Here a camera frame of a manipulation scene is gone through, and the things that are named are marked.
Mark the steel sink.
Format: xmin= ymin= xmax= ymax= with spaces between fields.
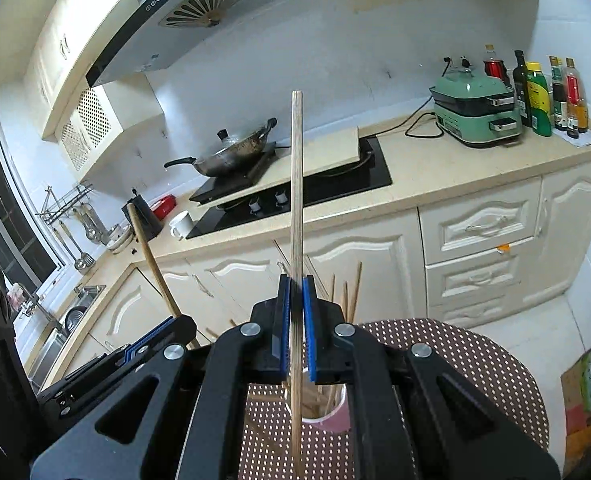
xmin=28 ymin=285 xmax=107 ymax=387

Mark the range hood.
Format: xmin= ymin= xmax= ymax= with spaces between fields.
xmin=85 ymin=0 xmax=329 ymax=89

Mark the bundle of wooden chopsticks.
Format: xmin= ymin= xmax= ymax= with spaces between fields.
xmin=205 ymin=257 xmax=364 ymax=421

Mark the round steel pot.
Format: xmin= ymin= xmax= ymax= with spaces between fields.
xmin=64 ymin=307 xmax=89 ymax=336

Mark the white bowl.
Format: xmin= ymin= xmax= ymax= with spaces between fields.
xmin=104 ymin=232 xmax=135 ymax=255

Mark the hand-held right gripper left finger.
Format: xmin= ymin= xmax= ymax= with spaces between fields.
xmin=30 ymin=274 xmax=292 ymax=480

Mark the glass wok lid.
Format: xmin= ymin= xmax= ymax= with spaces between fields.
xmin=202 ymin=127 xmax=269 ymax=161

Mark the red label sauce bottle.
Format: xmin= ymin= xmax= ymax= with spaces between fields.
xmin=563 ymin=57 xmax=589 ymax=137

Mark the wire wall rack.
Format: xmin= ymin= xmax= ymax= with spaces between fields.
xmin=40 ymin=185 xmax=96 ymax=226

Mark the brown polka dot tablecloth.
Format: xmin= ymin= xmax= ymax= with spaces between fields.
xmin=238 ymin=317 xmax=549 ymax=480

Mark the dark framed window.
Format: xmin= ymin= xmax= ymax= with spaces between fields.
xmin=0 ymin=107 xmax=69 ymax=311

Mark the dark green oil bottle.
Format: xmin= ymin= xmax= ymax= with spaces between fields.
xmin=513 ymin=50 xmax=532 ymax=129

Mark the steel wok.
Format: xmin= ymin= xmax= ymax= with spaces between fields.
xmin=164 ymin=117 xmax=279 ymax=179

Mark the pink cup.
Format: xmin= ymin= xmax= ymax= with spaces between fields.
xmin=285 ymin=382 xmax=351 ymax=435

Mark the white mug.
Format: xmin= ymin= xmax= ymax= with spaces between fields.
xmin=169 ymin=211 xmax=192 ymax=239

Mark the cream upper cabinet row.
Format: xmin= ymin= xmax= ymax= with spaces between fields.
xmin=22 ymin=0 xmax=201 ymax=136

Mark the black power cable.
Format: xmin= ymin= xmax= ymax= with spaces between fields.
xmin=358 ymin=100 xmax=444 ymax=140

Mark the wooden cutting board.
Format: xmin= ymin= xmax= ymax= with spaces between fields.
xmin=192 ymin=126 xmax=361 ymax=209

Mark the cream plain drawer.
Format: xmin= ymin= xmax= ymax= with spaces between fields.
xmin=424 ymin=247 xmax=539 ymax=306

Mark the green bottle yellow cap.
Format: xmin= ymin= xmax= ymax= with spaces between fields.
xmin=525 ymin=62 xmax=554 ymax=137

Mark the dark soy sauce bottle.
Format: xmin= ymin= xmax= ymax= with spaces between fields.
xmin=548 ymin=56 xmax=569 ymax=131

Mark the black induction cooker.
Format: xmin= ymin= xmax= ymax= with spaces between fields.
xmin=189 ymin=141 xmax=279 ymax=204

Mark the black electric kettle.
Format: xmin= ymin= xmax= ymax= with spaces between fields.
xmin=122 ymin=189 xmax=164 ymax=241

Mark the black glass gas hob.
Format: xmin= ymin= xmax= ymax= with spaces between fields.
xmin=185 ymin=135 xmax=394 ymax=240

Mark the white paper sheet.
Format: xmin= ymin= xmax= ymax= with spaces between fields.
xmin=553 ymin=127 xmax=591 ymax=149

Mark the red box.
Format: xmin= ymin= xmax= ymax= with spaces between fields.
xmin=150 ymin=195 xmax=177 ymax=221

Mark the cream carved drawer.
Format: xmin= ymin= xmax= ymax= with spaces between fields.
xmin=419 ymin=195 xmax=544 ymax=265

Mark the red drink bottle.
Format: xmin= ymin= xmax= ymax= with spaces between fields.
xmin=483 ymin=44 xmax=509 ymax=85

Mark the single wooden chopstick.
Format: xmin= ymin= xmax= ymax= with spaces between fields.
xmin=290 ymin=90 xmax=305 ymax=480
xmin=126 ymin=203 xmax=201 ymax=351

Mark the green electric cooker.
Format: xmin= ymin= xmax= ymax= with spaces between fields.
xmin=429 ymin=75 xmax=524 ymax=149

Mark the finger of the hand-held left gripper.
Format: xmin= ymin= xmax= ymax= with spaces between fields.
xmin=125 ymin=315 xmax=199 ymax=367
xmin=35 ymin=317 xmax=177 ymax=417

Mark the steel faucet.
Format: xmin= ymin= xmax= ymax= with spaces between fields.
xmin=22 ymin=290 xmax=59 ymax=332

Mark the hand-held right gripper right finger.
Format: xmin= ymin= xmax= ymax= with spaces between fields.
xmin=303 ymin=275 xmax=562 ymax=480

